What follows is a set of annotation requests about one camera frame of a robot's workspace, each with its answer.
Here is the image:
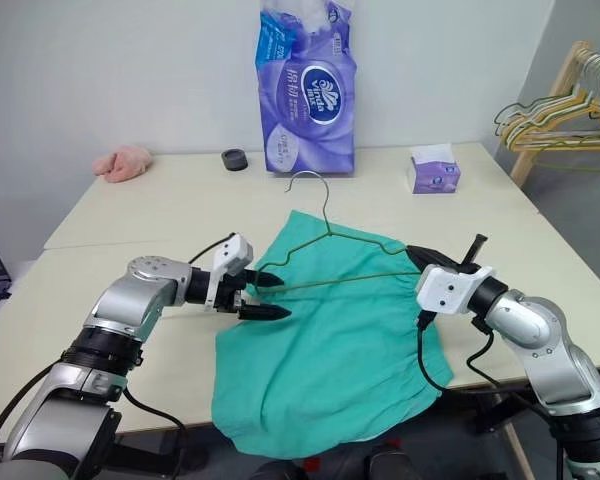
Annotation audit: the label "white wire hanger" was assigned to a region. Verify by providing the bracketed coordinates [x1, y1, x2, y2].
[494, 49, 600, 132]

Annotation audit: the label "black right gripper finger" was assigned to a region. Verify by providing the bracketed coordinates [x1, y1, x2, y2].
[461, 232, 489, 269]
[405, 244, 439, 276]

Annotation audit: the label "black table frame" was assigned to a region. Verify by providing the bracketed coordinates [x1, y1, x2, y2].
[444, 389, 556, 437]

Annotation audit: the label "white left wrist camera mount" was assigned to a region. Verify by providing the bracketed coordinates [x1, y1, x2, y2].
[203, 234, 255, 312]

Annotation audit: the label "wooden clothes rack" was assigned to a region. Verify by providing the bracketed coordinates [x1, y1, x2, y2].
[509, 41, 600, 189]

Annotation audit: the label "green shorts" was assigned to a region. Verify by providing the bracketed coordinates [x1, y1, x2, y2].
[210, 209, 455, 457]

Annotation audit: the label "green wire hanger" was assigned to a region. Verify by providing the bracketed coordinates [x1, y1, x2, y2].
[493, 97, 600, 175]

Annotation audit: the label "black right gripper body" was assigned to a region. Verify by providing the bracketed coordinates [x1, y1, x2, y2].
[426, 249, 477, 276]

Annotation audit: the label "yellow wire hanger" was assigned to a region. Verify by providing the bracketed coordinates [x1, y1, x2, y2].
[499, 88, 600, 152]

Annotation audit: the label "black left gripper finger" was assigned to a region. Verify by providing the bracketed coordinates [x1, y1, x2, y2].
[237, 304, 293, 322]
[244, 270, 283, 289]

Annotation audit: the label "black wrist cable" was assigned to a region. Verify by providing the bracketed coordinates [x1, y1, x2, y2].
[186, 230, 238, 265]
[415, 309, 447, 394]

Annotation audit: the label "small purple tissue box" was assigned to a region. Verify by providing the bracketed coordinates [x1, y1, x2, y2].
[406, 143, 463, 196]

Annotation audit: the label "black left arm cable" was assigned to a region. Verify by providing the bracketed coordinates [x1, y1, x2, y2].
[122, 385, 189, 480]

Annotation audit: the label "purple tissue paper pack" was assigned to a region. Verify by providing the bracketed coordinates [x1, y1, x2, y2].
[253, 0, 359, 177]

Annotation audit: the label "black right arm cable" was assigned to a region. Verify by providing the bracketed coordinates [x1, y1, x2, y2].
[465, 319, 504, 389]

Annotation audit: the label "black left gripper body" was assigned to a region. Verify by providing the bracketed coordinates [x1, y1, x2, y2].
[213, 271, 250, 317]

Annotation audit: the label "black round object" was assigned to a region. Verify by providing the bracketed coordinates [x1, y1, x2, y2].
[221, 147, 250, 173]

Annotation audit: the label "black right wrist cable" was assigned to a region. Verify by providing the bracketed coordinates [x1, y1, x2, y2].
[415, 309, 447, 394]

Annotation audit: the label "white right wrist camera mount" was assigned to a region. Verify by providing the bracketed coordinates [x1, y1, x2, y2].
[415, 264, 495, 316]

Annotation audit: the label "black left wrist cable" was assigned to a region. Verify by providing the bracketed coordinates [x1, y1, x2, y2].
[186, 230, 238, 265]

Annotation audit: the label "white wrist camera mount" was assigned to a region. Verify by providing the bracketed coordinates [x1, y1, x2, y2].
[203, 234, 255, 312]
[415, 264, 495, 316]

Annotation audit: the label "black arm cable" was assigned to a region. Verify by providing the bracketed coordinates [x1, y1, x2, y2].
[465, 319, 504, 389]
[122, 385, 189, 480]

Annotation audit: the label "wire clothes hanger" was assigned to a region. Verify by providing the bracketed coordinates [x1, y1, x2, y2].
[284, 170, 422, 293]

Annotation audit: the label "dark rounded shape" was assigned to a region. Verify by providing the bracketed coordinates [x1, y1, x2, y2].
[364, 442, 414, 480]

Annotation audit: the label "pink cloth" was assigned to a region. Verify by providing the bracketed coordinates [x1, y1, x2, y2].
[91, 144, 154, 184]

